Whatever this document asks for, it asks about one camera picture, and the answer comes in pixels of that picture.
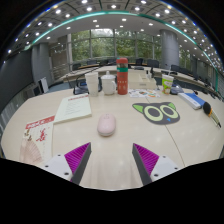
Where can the grey gooseneck desk microphone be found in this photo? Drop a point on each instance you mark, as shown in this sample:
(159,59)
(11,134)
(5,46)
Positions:
(177,89)

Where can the white floor appliance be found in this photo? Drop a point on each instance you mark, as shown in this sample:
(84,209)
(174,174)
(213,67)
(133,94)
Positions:
(44,85)

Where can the black gooseneck desk microphone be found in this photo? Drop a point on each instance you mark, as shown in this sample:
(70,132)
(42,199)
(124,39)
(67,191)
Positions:
(80,90)

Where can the group of dark office chairs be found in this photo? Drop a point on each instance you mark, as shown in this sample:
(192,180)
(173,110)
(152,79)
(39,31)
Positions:
(153,63)

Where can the green-print paper cup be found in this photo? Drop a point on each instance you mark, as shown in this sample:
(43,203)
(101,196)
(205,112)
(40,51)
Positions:
(167,84)

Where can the pink computer mouse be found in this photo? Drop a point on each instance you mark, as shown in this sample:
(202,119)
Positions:
(106,124)

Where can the cream cardboard box tray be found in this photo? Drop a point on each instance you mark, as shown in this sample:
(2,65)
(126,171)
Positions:
(141,81)

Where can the group of ceiling lights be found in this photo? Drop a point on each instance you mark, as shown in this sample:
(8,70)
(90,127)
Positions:
(89,9)

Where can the red and white flyer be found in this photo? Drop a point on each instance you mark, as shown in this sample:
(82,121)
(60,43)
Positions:
(37,140)

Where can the blue and white book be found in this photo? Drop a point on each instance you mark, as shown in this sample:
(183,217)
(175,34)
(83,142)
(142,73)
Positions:
(191,100)

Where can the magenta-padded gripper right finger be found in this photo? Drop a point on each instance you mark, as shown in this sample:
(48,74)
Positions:
(163,165)

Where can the cat-shaped mouse pad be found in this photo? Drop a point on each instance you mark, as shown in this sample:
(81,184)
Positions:
(156,113)

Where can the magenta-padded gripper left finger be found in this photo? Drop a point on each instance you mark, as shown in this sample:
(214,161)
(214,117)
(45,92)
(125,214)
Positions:
(59,165)

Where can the white lidded mug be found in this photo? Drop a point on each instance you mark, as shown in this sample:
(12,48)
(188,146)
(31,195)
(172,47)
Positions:
(108,85)

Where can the black handheld microphone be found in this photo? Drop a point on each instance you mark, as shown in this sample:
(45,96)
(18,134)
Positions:
(207,109)

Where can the cream printed booklet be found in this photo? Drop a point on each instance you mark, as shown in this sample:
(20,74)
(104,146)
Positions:
(73,108)

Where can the stack of white paper cups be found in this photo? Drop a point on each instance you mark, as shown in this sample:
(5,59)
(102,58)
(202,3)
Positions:
(92,85)

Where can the red thermos bottle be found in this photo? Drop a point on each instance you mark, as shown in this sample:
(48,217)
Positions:
(122,78)

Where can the colourful sticker sheet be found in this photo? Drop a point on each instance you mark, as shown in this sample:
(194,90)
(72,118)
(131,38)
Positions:
(144,93)

